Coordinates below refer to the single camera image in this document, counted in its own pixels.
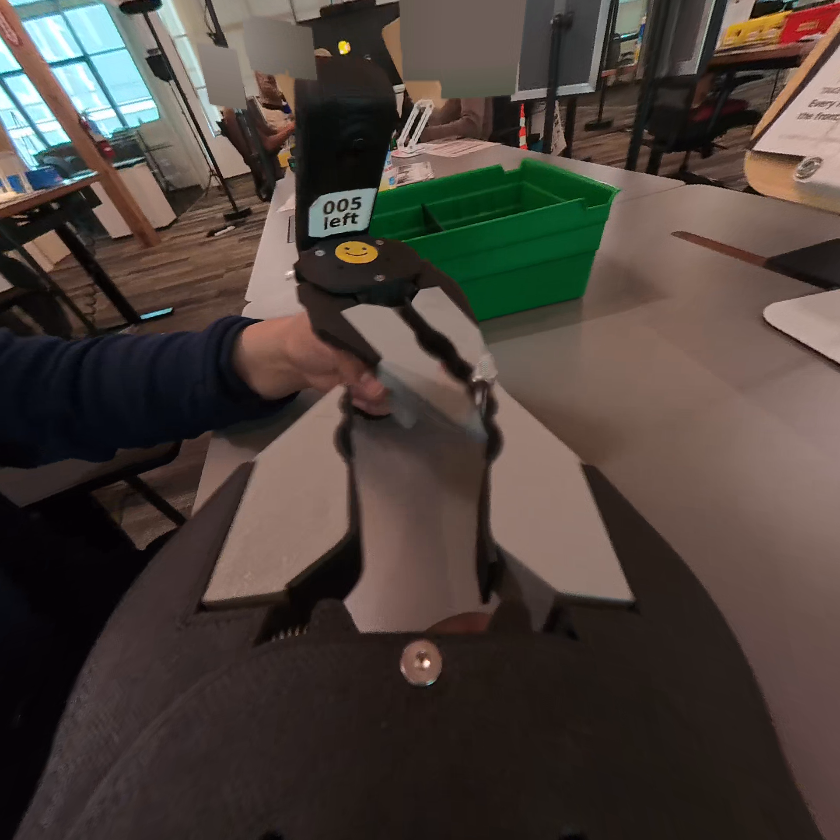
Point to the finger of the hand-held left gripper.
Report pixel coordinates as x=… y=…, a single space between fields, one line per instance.
x=394 y=348
x=453 y=321

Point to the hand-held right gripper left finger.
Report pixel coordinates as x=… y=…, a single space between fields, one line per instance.
x=282 y=525

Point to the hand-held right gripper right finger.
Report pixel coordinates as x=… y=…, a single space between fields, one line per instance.
x=558 y=525

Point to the silver hex bolt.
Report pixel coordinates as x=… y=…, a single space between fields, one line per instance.
x=483 y=367

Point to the green plastic bin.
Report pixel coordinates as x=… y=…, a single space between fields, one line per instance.
x=525 y=262

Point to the person's left forearm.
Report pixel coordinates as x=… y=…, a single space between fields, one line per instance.
x=98 y=387

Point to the person's left hand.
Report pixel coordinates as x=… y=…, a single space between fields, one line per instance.
x=289 y=354

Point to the small white folding stand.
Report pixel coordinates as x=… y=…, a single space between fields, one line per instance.
x=407 y=151

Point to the barcode printed sheet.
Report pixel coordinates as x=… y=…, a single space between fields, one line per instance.
x=417 y=174

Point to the white paper sheets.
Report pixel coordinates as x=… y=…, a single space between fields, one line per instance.
x=463 y=148

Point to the orange white traffic cone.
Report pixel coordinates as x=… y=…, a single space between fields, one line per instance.
x=523 y=131

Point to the black light stand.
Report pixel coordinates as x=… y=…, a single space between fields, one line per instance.
x=159 y=65

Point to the person's black office chair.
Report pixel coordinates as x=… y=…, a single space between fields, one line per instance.
x=79 y=479

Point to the red fire extinguisher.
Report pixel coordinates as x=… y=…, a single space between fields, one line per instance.
x=97 y=138

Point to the grey panel board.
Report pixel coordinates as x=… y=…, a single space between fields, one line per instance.
x=571 y=46

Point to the large paned window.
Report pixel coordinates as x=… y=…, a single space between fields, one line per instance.
x=98 y=59

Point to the person's dark clothed body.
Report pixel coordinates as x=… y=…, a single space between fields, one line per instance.
x=39 y=623

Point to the wooden standing desk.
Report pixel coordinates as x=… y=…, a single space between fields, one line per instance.
x=39 y=197

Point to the black red office chair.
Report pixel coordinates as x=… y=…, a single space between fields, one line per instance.
x=702 y=124

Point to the instruction sheet board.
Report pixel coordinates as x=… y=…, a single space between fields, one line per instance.
x=807 y=131

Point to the yellow plastic bin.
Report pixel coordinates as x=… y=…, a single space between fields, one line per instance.
x=754 y=29

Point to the red plastic bin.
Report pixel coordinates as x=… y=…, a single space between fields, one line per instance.
x=810 y=23

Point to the wooden post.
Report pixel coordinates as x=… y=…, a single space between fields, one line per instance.
x=124 y=210

